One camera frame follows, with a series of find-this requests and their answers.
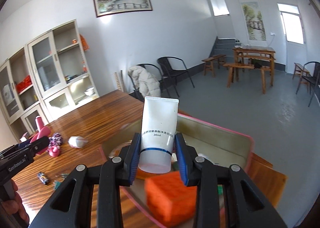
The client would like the pink foam twist roller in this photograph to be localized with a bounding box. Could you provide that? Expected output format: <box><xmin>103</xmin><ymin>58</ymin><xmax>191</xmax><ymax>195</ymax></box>
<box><xmin>30</xmin><ymin>116</ymin><xmax>60</xmax><ymax>158</ymax></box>

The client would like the red-orange toy cube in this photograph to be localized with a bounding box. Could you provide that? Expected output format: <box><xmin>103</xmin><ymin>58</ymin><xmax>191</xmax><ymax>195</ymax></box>
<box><xmin>144</xmin><ymin>171</ymin><xmax>197</xmax><ymax>227</ymax></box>

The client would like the white cosmetic tube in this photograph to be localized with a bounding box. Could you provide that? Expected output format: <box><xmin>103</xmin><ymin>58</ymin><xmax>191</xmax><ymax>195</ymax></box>
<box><xmin>138</xmin><ymin>97</ymin><xmax>179</xmax><ymax>174</ymax></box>

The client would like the person's left hand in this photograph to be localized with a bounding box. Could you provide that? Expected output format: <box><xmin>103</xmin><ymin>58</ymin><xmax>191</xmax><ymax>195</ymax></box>
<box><xmin>1</xmin><ymin>180</ymin><xmax>29</xmax><ymax>224</ymax></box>

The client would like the leopard print pompom scrunchie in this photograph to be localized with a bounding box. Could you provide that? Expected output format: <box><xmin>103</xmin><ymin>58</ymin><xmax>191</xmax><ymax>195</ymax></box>
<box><xmin>48</xmin><ymin>133</ymin><xmax>63</xmax><ymax>147</ymax></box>

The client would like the white wrapped tissue pack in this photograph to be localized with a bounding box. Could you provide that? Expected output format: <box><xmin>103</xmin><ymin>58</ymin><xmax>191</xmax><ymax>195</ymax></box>
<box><xmin>68</xmin><ymin>136</ymin><xmax>88</xmax><ymax>148</ymax></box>

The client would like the large teal binder clip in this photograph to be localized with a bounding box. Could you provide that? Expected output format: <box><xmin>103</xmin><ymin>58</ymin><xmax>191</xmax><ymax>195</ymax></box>
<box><xmin>54</xmin><ymin>180</ymin><xmax>61</xmax><ymax>190</ymax></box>

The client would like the white bowl in cabinet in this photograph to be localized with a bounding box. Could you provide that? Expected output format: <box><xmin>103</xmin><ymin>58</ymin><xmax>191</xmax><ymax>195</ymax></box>
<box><xmin>85</xmin><ymin>87</ymin><xmax>95</xmax><ymax>97</ymax></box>

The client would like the beige glass-door cabinet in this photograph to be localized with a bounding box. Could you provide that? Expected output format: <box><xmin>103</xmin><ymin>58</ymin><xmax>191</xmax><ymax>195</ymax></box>
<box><xmin>1</xmin><ymin>20</ymin><xmax>99</xmax><ymax>141</ymax></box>

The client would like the wooden measuring stick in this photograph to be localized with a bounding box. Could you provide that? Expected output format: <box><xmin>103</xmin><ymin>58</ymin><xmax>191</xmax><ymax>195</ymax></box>
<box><xmin>114</xmin><ymin>72</ymin><xmax>123</xmax><ymax>92</ymax></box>

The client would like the white puffer jacket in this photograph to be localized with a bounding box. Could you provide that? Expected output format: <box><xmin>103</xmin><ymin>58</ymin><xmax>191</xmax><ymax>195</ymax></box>
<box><xmin>128</xmin><ymin>66</ymin><xmax>161</xmax><ymax>97</ymax></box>

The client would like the black chair with white jacket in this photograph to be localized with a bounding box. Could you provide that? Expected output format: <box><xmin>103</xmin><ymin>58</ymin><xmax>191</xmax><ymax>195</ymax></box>
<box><xmin>127</xmin><ymin>64</ymin><xmax>171</xmax><ymax>102</ymax></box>

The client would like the black metal chair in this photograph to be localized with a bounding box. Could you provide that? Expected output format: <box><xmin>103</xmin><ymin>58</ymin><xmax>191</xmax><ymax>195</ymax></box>
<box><xmin>157</xmin><ymin>56</ymin><xmax>195</xmax><ymax>97</ymax></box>

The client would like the small wooden stool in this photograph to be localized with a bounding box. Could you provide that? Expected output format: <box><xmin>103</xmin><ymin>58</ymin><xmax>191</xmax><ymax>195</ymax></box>
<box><xmin>202</xmin><ymin>54</ymin><xmax>226</xmax><ymax>77</ymax></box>

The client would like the wooden dining table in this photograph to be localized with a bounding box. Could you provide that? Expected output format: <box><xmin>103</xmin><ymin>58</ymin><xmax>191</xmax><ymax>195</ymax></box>
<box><xmin>233</xmin><ymin>46</ymin><xmax>276</xmax><ymax>86</ymax></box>

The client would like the black chair by door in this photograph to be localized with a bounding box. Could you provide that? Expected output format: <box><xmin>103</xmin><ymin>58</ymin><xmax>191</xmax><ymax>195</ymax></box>
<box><xmin>296</xmin><ymin>61</ymin><xmax>319</xmax><ymax>107</ymax></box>

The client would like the hanging scroll painting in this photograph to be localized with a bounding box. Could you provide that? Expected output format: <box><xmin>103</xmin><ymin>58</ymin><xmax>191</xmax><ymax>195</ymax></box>
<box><xmin>239</xmin><ymin>0</ymin><xmax>266</xmax><ymax>41</ymax></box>

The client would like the white door with window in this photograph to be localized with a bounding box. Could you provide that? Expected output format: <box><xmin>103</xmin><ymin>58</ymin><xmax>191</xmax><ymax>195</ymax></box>
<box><xmin>277</xmin><ymin>3</ymin><xmax>306</xmax><ymax>74</ymax></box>

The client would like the landscape painting in frame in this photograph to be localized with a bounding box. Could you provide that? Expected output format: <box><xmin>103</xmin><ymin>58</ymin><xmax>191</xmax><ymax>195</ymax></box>
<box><xmin>93</xmin><ymin>0</ymin><xmax>153</xmax><ymax>17</ymax></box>

